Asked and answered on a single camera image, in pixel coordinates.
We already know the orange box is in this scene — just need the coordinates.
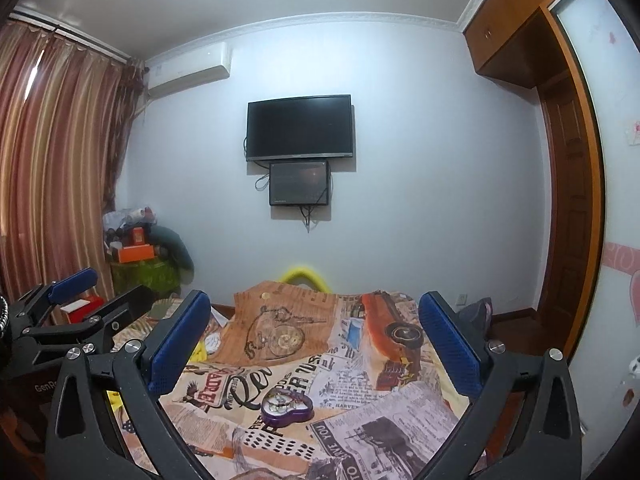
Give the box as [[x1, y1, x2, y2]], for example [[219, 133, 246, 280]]
[[117, 244, 155, 263]]

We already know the green covered side table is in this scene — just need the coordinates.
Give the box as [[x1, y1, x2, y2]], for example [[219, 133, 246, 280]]
[[110, 258, 181, 299]]

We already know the yellow cloth item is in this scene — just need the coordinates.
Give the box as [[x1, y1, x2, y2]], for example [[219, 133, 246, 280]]
[[188, 340, 208, 364]]

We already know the striped red curtain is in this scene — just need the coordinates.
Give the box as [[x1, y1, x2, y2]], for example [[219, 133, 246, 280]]
[[1, 21, 144, 300]]

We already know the purple heart-shaped tin box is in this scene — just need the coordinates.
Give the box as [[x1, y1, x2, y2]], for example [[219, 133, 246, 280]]
[[260, 388, 314, 428]]

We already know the newspaper print bed cover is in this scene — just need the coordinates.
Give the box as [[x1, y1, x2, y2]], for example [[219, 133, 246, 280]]
[[160, 281, 469, 479]]

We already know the yellow curved headboard object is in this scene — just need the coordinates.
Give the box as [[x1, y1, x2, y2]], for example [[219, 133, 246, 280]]
[[278, 266, 332, 294]]

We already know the white air conditioner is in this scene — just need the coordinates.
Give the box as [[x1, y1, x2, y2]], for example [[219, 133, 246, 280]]
[[148, 42, 231, 100]]

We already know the brown wooden door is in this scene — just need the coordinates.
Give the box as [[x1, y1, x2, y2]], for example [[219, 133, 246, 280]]
[[538, 10, 604, 359]]

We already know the wooden overhead cabinet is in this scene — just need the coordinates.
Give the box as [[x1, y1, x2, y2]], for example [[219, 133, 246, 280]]
[[464, 0, 566, 89]]

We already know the small black wall monitor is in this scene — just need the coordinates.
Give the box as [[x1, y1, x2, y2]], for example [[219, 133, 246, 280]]
[[269, 160, 331, 207]]

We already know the black wall television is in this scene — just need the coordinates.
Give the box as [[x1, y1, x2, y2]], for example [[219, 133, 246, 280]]
[[245, 94, 355, 162]]

